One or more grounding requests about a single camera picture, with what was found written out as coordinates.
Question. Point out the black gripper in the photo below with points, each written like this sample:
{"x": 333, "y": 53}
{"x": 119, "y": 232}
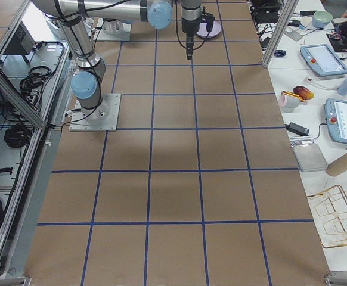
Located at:
{"x": 188, "y": 27}

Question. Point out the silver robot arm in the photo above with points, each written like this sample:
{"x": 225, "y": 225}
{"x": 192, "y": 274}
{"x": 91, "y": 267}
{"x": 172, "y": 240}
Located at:
{"x": 158, "y": 14}
{"x": 112, "y": 26}

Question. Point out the lilac plate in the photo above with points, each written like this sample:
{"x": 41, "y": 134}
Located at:
{"x": 203, "y": 33}

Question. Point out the paper coffee cup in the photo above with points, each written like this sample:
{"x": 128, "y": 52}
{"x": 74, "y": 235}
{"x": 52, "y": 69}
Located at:
{"x": 305, "y": 23}

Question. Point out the small blue black device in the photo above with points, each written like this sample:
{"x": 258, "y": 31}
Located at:
{"x": 279, "y": 53}

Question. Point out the black power adapter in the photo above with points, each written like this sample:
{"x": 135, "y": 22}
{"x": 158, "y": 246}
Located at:
{"x": 297, "y": 129}

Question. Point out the far blue teach pendant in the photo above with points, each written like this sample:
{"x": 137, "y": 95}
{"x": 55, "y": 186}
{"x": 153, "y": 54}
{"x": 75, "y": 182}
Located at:
{"x": 323, "y": 60}

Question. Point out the blue teach pendant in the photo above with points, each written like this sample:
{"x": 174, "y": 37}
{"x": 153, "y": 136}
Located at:
{"x": 323, "y": 60}
{"x": 336, "y": 118}

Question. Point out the green bowl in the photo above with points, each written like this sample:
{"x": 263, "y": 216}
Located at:
{"x": 321, "y": 19}

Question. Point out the metal tin box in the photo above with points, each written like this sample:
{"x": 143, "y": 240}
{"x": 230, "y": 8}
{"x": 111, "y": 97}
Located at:
{"x": 308, "y": 154}

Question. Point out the grey control box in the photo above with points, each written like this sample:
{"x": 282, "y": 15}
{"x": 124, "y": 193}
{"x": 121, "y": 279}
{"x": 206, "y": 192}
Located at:
{"x": 21, "y": 43}

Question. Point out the near blue teach pendant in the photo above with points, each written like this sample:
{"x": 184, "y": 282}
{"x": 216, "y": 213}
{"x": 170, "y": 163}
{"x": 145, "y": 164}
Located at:
{"x": 336, "y": 118}

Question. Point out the cardboard tube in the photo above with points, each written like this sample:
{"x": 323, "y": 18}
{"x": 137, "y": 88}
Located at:
{"x": 338, "y": 166}

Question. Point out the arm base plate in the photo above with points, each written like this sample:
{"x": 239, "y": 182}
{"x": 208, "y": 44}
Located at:
{"x": 104, "y": 118}
{"x": 99, "y": 35}

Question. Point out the aluminium frame post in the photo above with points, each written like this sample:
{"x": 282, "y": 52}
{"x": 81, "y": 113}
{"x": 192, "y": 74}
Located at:
{"x": 282, "y": 23}

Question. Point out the gold wire rack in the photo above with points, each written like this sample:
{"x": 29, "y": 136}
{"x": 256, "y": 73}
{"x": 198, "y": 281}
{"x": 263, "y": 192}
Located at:
{"x": 329, "y": 210}

